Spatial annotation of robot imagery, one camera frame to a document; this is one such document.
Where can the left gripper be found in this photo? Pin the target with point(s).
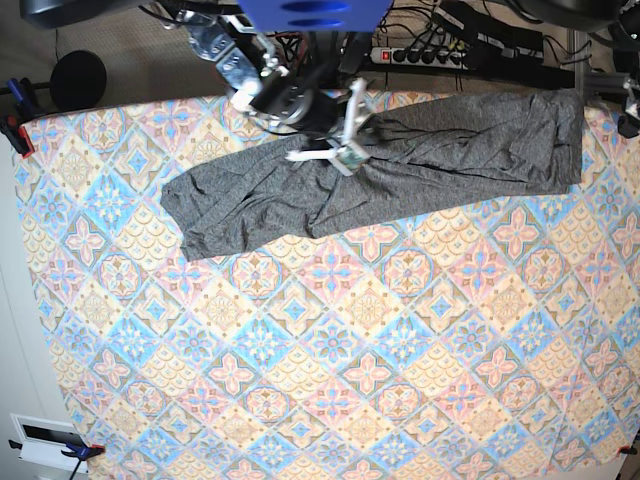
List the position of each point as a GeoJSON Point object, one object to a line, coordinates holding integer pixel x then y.
{"type": "Point", "coordinates": [628, 122]}

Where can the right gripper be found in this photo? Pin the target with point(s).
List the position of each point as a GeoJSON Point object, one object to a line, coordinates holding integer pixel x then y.
{"type": "Point", "coordinates": [349, 141]}

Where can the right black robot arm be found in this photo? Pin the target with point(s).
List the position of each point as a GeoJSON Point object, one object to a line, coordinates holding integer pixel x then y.
{"type": "Point", "coordinates": [287, 83]}

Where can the red blue table clamp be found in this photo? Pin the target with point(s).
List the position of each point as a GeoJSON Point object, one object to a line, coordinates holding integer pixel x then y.
{"type": "Point", "coordinates": [26, 108]}

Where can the orange blue corner clamp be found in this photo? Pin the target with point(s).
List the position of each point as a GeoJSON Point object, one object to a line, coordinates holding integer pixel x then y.
{"type": "Point", "coordinates": [80, 455]}

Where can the grey t-shirt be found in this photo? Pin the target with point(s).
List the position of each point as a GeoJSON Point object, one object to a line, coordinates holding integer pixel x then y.
{"type": "Point", "coordinates": [431, 156]}

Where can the white wall outlet box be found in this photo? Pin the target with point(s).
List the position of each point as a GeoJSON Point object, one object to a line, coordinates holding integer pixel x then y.
{"type": "Point", "coordinates": [42, 441]}

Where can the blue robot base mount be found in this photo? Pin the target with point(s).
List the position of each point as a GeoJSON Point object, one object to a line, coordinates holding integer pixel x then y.
{"type": "Point", "coordinates": [315, 15]}

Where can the black round stool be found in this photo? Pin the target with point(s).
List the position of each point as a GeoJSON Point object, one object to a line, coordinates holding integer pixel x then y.
{"type": "Point", "coordinates": [78, 81]}

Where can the patterned colourful tablecloth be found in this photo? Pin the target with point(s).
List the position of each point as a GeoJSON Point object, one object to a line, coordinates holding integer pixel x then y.
{"type": "Point", "coordinates": [498, 340]}

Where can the black power strip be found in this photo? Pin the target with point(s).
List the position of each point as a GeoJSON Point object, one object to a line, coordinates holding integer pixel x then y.
{"type": "Point", "coordinates": [421, 57]}

